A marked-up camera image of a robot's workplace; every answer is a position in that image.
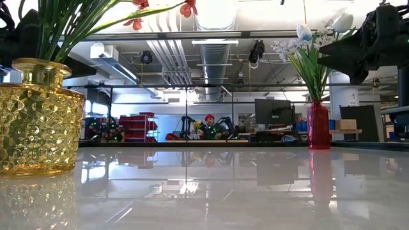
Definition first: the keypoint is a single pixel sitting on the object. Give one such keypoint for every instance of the pale blue tulip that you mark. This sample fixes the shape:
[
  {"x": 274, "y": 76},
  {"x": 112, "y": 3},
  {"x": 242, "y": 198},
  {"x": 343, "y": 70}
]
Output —
[{"x": 303, "y": 32}]

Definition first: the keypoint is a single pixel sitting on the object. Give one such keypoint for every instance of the yellow glass vase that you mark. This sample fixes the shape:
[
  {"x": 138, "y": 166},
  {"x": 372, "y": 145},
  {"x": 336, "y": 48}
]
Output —
[{"x": 38, "y": 127}]

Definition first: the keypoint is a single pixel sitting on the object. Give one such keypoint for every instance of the grey overhead beam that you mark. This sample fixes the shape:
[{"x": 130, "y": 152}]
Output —
[{"x": 223, "y": 34}]

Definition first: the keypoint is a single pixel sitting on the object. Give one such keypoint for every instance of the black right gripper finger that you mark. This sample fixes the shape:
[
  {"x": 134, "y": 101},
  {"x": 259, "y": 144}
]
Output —
[
  {"x": 354, "y": 68},
  {"x": 348, "y": 46}
]

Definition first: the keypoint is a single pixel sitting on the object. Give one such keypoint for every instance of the cardboard box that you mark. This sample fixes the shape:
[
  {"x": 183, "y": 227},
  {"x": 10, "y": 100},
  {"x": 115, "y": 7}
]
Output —
[{"x": 345, "y": 124}]

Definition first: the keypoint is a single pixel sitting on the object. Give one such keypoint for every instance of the person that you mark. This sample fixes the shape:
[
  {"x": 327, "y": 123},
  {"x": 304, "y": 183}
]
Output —
[{"x": 210, "y": 117}]

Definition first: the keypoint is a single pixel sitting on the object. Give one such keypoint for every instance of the wooden workbench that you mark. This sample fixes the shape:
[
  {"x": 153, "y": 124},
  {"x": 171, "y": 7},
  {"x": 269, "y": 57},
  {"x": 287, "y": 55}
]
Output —
[{"x": 179, "y": 141}]

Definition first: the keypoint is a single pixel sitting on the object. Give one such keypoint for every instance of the grey desk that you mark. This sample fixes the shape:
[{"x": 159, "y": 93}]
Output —
[{"x": 396, "y": 110}]

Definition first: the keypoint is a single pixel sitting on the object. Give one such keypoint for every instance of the black background robot arm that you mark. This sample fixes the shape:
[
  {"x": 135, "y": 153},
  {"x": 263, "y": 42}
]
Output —
[
  {"x": 228, "y": 122},
  {"x": 185, "y": 123}
]

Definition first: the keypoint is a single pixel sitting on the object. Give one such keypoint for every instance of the red glass vase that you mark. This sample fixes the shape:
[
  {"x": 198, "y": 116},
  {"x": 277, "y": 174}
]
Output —
[{"x": 318, "y": 127}]

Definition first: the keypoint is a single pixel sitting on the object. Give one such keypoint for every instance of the orange flower bunch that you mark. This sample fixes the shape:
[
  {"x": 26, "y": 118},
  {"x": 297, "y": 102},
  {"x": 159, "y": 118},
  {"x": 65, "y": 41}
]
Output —
[
  {"x": 128, "y": 20},
  {"x": 51, "y": 28}
]

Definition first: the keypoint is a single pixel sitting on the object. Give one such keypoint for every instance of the black monitor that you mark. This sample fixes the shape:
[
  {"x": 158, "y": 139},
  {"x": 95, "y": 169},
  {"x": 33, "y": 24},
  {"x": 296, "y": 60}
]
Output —
[{"x": 271, "y": 111}]

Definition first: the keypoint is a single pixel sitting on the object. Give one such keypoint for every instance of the silver ventilation duct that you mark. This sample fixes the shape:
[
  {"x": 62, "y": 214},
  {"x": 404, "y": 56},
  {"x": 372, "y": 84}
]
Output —
[{"x": 214, "y": 70}]

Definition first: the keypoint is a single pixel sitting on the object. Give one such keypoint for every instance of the black table frame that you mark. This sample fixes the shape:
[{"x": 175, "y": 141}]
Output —
[{"x": 271, "y": 144}]

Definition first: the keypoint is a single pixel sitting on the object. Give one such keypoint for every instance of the black ceiling camera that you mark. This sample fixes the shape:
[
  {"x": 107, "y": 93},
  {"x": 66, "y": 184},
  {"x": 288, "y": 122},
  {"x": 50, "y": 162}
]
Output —
[
  {"x": 146, "y": 57},
  {"x": 257, "y": 51}
]

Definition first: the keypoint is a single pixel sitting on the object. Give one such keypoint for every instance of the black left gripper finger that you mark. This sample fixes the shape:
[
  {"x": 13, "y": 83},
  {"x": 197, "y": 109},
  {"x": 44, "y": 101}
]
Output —
[{"x": 80, "y": 70}]

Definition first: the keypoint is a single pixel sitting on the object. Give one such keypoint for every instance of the black background frame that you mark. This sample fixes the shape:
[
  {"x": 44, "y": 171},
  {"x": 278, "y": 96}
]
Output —
[{"x": 186, "y": 102}]

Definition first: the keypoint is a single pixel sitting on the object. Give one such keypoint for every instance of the white ceiling light fixture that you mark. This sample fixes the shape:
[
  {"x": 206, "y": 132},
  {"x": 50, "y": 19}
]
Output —
[{"x": 214, "y": 41}]

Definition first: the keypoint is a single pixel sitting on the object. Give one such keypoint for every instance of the red storage shelf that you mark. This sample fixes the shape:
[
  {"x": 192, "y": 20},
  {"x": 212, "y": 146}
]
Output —
[{"x": 134, "y": 123}]

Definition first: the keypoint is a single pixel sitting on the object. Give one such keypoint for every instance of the black panel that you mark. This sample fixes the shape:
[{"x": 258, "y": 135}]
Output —
[{"x": 359, "y": 123}]

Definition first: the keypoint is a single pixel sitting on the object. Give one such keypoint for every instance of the wooden table with grey legs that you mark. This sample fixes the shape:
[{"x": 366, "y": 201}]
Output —
[{"x": 346, "y": 131}]

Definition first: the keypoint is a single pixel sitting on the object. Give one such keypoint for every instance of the blue storage bin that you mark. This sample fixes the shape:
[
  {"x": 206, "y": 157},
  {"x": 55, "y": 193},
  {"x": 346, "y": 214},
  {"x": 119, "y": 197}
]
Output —
[{"x": 300, "y": 125}]

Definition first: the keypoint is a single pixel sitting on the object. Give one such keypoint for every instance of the background robot with green lights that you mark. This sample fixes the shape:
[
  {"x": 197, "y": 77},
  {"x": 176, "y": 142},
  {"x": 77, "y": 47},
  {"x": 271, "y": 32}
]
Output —
[{"x": 108, "y": 129}]

